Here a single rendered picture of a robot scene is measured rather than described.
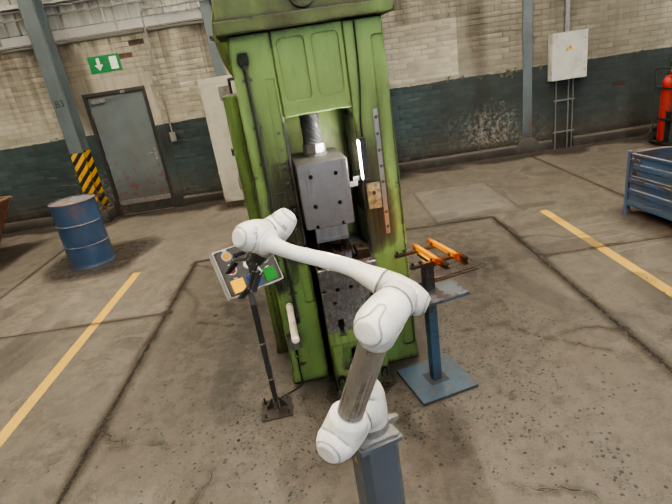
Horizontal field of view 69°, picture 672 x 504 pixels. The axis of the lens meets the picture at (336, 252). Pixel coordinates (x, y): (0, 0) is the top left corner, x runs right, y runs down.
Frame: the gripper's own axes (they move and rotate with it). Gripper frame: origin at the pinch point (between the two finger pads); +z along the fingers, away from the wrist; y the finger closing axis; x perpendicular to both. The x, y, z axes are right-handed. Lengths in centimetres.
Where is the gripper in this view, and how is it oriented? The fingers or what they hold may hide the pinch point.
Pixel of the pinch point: (235, 283)
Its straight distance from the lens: 208.0
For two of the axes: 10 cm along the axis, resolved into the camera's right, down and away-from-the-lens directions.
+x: 6.3, 0.5, 7.8
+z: -5.9, 6.8, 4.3
